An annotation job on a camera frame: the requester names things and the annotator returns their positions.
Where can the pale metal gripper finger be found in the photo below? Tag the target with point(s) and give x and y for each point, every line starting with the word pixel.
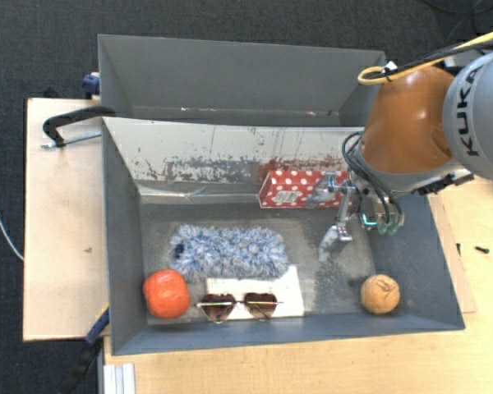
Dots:
pixel 321 191
pixel 333 238

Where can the red white-dotted box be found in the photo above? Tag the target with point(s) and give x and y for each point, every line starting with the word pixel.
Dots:
pixel 287 189

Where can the small black screw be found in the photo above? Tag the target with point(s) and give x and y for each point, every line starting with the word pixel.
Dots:
pixel 482 250

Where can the heart-shaped sunglasses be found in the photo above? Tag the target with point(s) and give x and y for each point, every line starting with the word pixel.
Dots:
pixel 217 304

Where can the blue and white fluffy cloth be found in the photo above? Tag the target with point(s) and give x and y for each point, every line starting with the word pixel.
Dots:
pixel 230 253

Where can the orange toy pumpkin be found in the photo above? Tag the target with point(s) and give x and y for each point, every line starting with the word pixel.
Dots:
pixel 166 294

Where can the grey metal bin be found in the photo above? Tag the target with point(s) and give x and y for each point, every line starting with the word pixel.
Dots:
pixel 238 212

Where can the white flat card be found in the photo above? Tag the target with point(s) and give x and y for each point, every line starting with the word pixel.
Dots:
pixel 289 291

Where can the tan ball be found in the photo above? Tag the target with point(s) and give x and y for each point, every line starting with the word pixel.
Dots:
pixel 380 294

